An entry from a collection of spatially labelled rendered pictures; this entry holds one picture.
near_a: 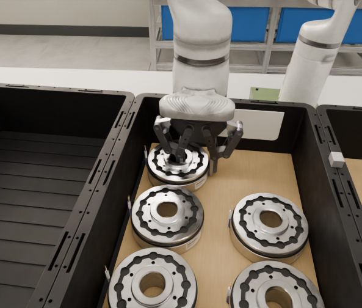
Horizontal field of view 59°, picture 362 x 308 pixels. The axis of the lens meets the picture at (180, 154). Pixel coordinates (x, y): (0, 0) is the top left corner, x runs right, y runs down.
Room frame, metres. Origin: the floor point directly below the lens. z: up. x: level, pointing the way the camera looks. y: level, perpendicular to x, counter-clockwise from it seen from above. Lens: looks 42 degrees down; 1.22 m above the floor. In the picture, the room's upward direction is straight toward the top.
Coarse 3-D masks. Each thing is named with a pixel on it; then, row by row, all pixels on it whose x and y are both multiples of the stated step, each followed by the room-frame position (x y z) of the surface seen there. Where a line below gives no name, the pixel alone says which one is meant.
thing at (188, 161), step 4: (188, 152) 0.40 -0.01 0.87; (164, 156) 0.39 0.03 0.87; (168, 156) 0.39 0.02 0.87; (188, 156) 0.39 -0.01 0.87; (192, 156) 0.39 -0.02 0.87; (164, 160) 0.38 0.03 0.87; (168, 160) 0.38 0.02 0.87; (188, 160) 0.38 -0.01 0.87; (192, 160) 0.38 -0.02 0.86; (168, 164) 0.37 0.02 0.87; (172, 164) 0.37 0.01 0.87; (176, 164) 0.37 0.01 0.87; (180, 164) 0.37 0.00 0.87; (184, 164) 0.37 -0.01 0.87; (188, 164) 0.37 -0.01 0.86; (176, 168) 0.36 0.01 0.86; (180, 168) 0.36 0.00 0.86
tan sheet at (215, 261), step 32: (224, 160) 0.42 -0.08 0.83; (256, 160) 0.42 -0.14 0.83; (288, 160) 0.42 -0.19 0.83; (224, 192) 0.34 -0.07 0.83; (256, 192) 0.34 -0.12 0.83; (288, 192) 0.34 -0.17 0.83; (128, 224) 0.28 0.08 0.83; (224, 224) 0.28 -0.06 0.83; (192, 256) 0.23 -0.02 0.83; (224, 256) 0.23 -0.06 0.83; (160, 288) 0.18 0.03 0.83; (224, 288) 0.18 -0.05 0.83
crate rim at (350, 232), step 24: (144, 96) 0.47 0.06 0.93; (312, 120) 0.40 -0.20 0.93; (120, 144) 0.34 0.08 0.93; (96, 192) 0.25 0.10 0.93; (336, 192) 0.27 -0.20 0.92; (96, 216) 0.22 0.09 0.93; (360, 240) 0.19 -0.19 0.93; (72, 264) 0.17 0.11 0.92; (360, 264) 0.16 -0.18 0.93; (360, 288) 0.14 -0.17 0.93
